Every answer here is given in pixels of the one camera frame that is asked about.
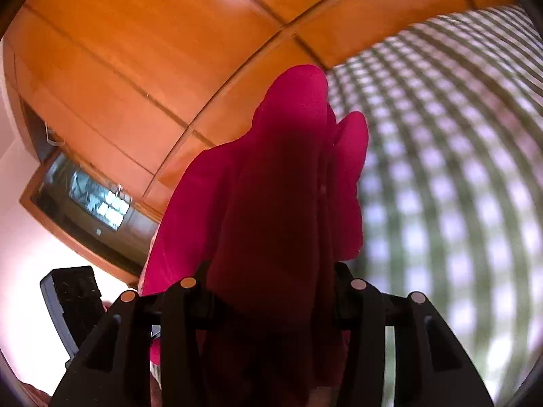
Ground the green white checkered bedsheet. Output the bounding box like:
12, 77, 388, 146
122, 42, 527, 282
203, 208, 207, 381
327, 5, 542, 406

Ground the glossy wooden wardrobe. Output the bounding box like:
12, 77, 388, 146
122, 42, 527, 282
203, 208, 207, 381
4, 0, 513, 213

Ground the red knitted garment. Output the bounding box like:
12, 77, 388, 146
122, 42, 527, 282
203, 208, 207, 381
140, 64, 368, 406

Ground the glass panel window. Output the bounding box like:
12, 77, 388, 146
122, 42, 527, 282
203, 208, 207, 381
20, 151, 158, 288

